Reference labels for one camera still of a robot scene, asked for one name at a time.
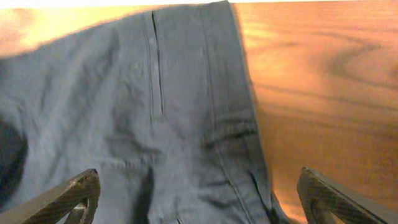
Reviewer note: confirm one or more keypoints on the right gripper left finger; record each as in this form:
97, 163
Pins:
76, 200

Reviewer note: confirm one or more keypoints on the navy blue shorts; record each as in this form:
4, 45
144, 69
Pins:
158, 103

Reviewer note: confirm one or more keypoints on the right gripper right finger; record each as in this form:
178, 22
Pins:
326, 201

